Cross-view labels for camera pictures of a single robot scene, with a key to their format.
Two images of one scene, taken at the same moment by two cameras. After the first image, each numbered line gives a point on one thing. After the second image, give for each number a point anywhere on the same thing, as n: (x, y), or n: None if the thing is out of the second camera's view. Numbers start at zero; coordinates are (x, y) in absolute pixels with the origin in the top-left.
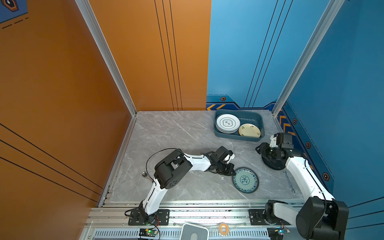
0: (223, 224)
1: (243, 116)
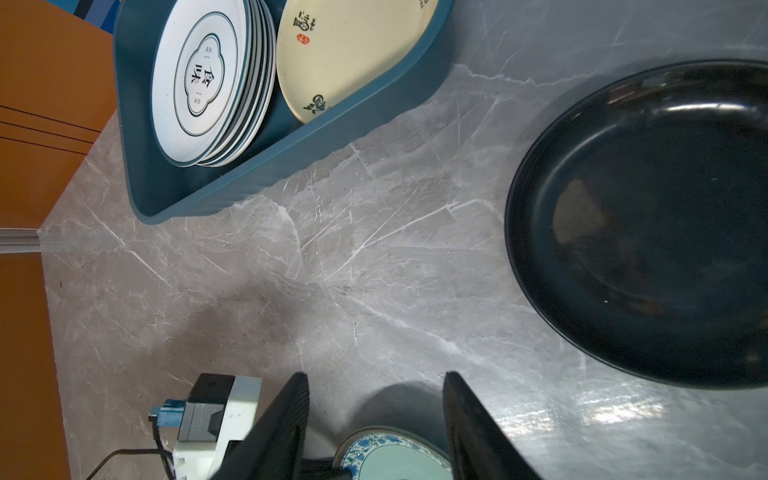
0: None
1: (158, 181)
